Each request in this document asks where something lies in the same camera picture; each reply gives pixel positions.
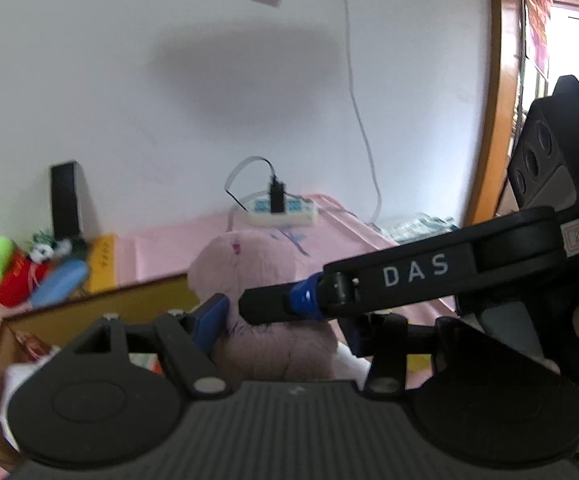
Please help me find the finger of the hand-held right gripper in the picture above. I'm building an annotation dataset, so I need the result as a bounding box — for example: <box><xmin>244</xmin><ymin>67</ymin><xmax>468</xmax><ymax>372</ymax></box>
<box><xmin>238</xmin><ymin>273</ymin><xmax>334</xmax><ymax>327</ymax></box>

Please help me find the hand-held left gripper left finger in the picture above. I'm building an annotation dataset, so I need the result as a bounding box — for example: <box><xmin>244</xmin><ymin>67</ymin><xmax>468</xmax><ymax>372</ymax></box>
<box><xmin>68</xmin><ymin>293</ymin><xmax>231</xmax><ymax>401</ymax></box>

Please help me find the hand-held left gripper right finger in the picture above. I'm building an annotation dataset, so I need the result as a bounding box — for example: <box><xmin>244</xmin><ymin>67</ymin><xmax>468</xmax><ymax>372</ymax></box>
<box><xmin>340</xmin><ymin>310</ymin><xmax>501</xmax><ymax>395</ymax></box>

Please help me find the pink plush toy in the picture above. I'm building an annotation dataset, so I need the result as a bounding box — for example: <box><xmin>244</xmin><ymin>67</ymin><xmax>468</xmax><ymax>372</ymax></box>
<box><xmin>187</xmin><ymin>229</ymin><xmax>371</xmax><ymax>382</ymax></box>

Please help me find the brown cardboard box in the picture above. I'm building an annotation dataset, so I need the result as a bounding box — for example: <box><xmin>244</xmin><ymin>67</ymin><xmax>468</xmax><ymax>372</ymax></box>
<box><xmin>0</xmin><ymin>272</ymin><xmax>435</xmax><ymax>472</ymax></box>

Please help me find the white soft item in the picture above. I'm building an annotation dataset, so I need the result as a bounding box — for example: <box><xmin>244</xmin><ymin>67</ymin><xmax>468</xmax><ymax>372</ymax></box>
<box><xmin>3</xmin><ymin>354</ymin><xmax>56</xmax><ymax>427</ymax></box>

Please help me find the pink printed bedsheet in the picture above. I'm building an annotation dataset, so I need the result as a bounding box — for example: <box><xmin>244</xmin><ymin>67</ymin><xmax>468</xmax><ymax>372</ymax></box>
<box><xmin>0</xmin><ymin>192</ymin><xmax>461</xmax><ymax>480</ymax></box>

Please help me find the white blue power strip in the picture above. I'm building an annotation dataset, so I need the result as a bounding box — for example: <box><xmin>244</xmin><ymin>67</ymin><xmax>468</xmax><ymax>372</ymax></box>
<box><xmin>246</xmin><ymin>195</ymin><xmax>319</xmax><ymax>228</ymax></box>

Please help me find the clear plastic bag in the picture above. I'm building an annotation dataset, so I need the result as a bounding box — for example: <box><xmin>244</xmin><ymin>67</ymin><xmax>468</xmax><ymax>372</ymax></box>
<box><xmin>379</xmin><ymin>212</ymin><xmax>458</xmax><ymax>244</ymax></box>

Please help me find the black charger plug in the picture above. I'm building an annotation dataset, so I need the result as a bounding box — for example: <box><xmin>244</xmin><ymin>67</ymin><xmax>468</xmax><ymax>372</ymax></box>
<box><xmin>267</xmin><ymin>174</ymin><xmax>286</xmax><ymax>215</ymax></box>

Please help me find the yellow flat box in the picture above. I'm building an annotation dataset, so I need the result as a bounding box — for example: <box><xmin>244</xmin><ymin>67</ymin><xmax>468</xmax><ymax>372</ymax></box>
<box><xmin>86</xmin><ymin>233</ymin><xmax>116</xmax><ymax>294</ymax></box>

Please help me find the blue plush toy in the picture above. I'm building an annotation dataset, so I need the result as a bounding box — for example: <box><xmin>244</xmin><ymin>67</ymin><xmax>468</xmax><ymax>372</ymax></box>
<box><xmin>28</xmin><ymin>258</ymin><xmax>90</xmax><ymax>310</ymax></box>

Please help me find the small red white toy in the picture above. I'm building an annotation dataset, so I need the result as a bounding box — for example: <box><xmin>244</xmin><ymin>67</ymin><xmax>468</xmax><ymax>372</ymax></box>
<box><xmin>18</xmin><ymin>331</ymin><xmax>51</xmax><ymax>362</ymax></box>

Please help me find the small panda plush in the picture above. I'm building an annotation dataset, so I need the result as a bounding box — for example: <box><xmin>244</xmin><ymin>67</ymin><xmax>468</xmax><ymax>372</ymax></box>
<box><xmin>28</xmin><ymin>229</ymin><xmax>73</xmax><ymax>264</ymax></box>

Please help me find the black rectangular speaker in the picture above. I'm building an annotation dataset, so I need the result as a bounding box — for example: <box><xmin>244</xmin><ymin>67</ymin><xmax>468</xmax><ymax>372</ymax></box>
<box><xmin>50</xmin><ymin>160</ymin><xmax>85</xmax><ymax>239</ymax></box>

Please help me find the red plush toy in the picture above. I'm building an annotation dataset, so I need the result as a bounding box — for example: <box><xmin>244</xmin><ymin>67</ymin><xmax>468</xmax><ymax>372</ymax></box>
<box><xmin>0</xmin><ymin>252</ymin><xmax>53</xmax><ymax>309</ymax></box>

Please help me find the pink curtain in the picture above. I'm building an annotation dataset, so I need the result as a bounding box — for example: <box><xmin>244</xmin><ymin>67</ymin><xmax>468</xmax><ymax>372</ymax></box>
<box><xmin>521</xmin><ymin>0</ymin><xmax>552</xmax><ymax>78</ymax></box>

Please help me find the black charging cable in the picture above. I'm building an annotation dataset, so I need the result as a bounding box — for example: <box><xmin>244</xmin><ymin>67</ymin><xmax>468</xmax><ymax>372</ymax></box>
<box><xmin>224</xmin><ymin>156</ymin><xmax>278</xmax><ymax>221</ymax></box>

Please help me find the wooden window frame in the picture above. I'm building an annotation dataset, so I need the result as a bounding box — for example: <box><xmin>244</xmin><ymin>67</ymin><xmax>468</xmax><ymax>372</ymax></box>
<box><xmin>461</xmin><ymin>0</ymin><xmax>561</xmax><ymax>231</ymax></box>

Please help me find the white wall cable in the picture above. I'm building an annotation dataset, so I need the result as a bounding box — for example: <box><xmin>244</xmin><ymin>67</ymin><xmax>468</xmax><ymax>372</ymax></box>
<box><xmin>338</xmin><ymin>0</ymin><xmax>383</xmax><ymax>224</ymax></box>

